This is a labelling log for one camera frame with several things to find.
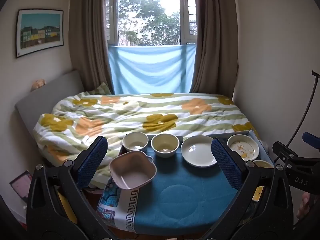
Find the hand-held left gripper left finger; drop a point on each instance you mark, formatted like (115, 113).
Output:
(92, 162)

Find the pink square bowl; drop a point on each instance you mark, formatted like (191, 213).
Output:
(132, 172)

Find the cartoon print plate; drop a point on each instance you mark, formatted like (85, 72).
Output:
(243, 148)

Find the light blue cloth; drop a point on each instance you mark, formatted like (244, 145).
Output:
(150, 70)

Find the blue patterned tablecloth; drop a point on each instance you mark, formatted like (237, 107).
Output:
(180, 197)

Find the plush toy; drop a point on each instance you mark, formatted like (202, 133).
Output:
(38, 84)

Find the framed picture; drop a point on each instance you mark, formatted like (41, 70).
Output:
(40, 31)

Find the grey headboard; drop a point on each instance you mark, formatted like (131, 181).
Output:
(50, 92)

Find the window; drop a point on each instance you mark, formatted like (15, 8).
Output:
(150, 10)

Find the brown curtain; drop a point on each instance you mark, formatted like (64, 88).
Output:
(215, 35)
(87, 35)

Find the white plate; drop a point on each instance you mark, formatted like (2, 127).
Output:
(198, 152)

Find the green patterned pillow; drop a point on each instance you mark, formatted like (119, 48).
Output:
(101, 88)

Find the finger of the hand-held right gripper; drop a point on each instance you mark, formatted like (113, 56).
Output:
(285, 152)
(310, 138)

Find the pink book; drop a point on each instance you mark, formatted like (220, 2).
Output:
(21, 186)

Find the floral striped blanket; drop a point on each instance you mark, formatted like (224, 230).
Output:
(150, 115)

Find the person's right hand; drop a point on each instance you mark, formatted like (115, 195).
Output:
(305, 205)

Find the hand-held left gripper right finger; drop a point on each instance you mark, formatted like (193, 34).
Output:
(225, 165)

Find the yellow object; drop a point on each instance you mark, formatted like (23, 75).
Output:
(67, 207)

